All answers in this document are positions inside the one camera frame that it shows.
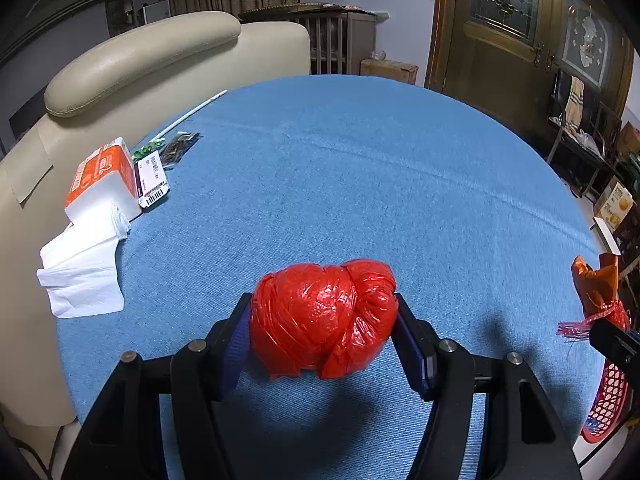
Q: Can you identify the small white labelled box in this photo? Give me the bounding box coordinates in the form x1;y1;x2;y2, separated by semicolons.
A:
134;150;171;209

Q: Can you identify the wooden slatted cabinet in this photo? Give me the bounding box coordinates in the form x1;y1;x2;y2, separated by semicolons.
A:
239;2;378;77

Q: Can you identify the red plastic basket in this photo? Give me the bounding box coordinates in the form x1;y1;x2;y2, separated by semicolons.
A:
580;362;632;443

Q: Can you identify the dark packet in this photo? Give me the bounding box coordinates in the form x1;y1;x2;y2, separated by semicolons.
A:
160;131;201;171

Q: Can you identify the orange tissue pack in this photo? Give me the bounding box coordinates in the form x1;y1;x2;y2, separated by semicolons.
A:
64;136;143;224

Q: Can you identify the orange plastic bag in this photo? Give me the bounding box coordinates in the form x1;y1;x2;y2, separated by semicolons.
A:
556;254;632;343

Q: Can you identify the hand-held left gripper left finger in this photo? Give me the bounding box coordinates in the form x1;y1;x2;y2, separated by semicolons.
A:
62;291;253;480

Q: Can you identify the wooden door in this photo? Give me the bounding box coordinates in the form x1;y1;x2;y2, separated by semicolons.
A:
425;0;636;141

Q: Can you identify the white stick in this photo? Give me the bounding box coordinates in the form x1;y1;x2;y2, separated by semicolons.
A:
150;89;228;143

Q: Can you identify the beige leather sofa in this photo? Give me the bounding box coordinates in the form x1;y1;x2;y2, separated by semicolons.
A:
0;10;312;428

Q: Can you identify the white tissue paper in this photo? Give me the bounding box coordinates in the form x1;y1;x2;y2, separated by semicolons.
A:
36;205;132;319

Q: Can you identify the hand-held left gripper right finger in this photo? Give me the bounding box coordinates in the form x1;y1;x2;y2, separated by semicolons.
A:
391;292;583;480

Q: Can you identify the red plastic bag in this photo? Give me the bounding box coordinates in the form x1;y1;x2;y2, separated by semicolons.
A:
248;259;399;380

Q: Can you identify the blue tablecloth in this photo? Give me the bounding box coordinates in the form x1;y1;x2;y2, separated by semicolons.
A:
55;75;608;480

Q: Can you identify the brown cardboard box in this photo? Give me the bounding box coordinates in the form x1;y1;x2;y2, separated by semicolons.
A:
360;58;419;86

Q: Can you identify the yellow cardboard box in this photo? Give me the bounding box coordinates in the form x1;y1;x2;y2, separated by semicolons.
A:
594;175;636;233

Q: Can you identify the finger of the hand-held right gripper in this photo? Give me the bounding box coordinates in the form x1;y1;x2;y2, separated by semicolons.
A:
589;316;640;391

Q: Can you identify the metal rack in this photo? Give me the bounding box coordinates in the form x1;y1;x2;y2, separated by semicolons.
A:
545;70;626;198

